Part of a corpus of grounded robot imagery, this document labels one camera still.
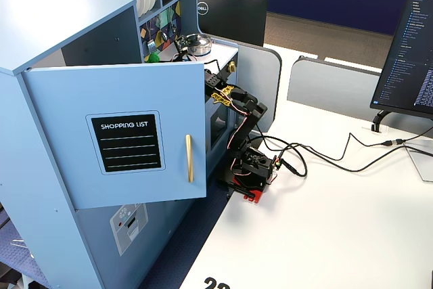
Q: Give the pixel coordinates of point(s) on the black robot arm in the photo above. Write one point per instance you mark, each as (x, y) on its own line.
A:
(252, 113)

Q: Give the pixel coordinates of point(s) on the blue shopping list cabinet door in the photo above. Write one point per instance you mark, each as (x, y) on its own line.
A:
(67, 133)

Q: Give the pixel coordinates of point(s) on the steel pot with lid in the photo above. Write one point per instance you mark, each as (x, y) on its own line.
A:
(201, 45)

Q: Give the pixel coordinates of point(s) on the steel ladle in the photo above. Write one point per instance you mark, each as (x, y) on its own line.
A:
(164, 36)

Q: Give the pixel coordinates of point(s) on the steel slotted spatula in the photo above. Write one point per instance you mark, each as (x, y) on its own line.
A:
(151, 45)

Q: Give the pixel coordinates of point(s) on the gold stove knob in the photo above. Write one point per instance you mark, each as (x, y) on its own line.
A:
(232, 66)

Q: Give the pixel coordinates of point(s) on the black Dell monitor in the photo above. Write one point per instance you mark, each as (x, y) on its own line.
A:
(236, 18)

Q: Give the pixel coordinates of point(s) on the gray desk divider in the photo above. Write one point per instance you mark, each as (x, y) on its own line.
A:
(331, 92)
(267, 76)

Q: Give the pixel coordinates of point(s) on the blue toy kitchen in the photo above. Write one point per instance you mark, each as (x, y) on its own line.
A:
(50, 32)

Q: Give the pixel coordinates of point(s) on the red table clamp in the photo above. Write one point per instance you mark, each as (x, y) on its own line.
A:
(255, 197)

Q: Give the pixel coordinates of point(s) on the blue ice dispenser fridge door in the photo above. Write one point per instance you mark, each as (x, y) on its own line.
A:
(162, 228)

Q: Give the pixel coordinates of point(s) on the monitor showing code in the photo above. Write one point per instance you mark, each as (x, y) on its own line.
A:
(406, 65)

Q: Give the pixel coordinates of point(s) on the gray flat device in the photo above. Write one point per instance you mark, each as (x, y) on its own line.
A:
(423, 167)

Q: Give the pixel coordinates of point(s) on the black monitor mount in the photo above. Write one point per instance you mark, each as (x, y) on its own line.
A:
(379, 118)

